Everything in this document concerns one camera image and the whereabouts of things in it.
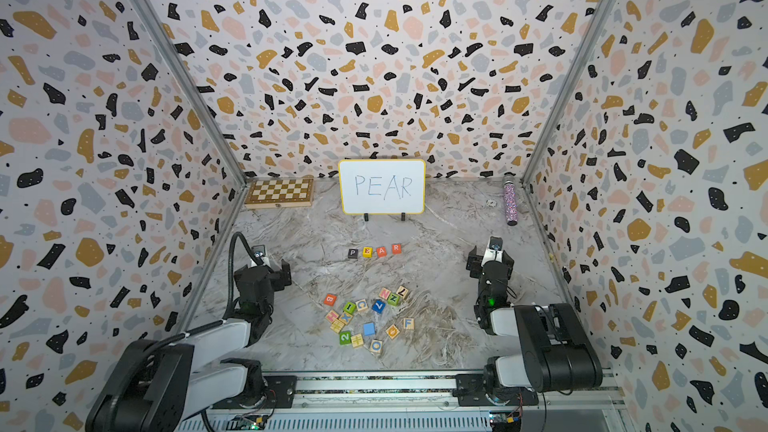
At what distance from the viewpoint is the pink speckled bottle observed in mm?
1109

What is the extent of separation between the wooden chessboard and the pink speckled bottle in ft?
2.47

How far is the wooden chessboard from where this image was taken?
1129 mm
